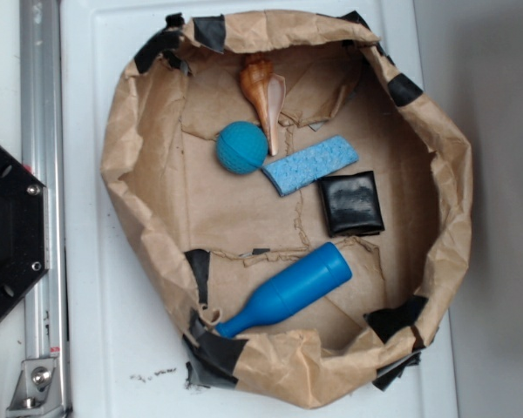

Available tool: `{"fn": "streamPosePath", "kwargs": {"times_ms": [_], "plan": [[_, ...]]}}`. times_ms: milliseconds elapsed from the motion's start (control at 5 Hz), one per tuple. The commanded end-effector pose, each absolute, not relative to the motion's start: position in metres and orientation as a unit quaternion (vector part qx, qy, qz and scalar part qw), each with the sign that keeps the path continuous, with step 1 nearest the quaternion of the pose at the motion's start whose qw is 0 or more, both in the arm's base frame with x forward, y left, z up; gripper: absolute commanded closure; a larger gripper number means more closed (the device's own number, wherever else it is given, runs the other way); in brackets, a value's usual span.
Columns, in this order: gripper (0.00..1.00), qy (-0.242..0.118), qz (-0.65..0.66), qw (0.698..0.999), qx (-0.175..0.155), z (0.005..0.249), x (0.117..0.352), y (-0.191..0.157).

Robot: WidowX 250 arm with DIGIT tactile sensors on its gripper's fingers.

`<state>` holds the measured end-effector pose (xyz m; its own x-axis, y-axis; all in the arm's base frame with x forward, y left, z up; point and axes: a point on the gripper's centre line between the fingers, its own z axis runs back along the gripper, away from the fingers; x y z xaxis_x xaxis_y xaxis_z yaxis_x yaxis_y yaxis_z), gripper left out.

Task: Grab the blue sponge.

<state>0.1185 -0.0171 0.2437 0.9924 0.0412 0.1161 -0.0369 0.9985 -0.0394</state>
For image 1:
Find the blue sponge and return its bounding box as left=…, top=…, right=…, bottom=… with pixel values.
left=261, top=135, right=359, bottom=197

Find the brown paper bag bin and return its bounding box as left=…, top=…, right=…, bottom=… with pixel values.
left=100, top=10, right=472, bottom=408

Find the teal foam ball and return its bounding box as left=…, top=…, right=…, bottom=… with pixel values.
left=216, top=121, right=268, bottom=174

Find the blue plastic bottle toy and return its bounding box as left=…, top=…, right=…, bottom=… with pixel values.
left=215, top=242, right=352, bottom=338

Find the black leather wallet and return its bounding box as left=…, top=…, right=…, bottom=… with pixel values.
left=317, top=171, right=384, bottom=237

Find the orange conch seashell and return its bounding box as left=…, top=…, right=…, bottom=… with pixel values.
left=240, top=54, right=286, bottom=156

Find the white tray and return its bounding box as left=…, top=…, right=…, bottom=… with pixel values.
left=58, top=0, right=459, bottom=418

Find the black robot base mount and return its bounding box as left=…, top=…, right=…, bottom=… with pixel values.
left=0, top=146, right=48, bottom=322

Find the aluminium extrusion rail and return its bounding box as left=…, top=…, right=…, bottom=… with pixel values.
left=20, top=1, right=71, bottom=417

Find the metal corner bracket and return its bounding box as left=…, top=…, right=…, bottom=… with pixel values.
left=5, top=358, right=62, bottom=417

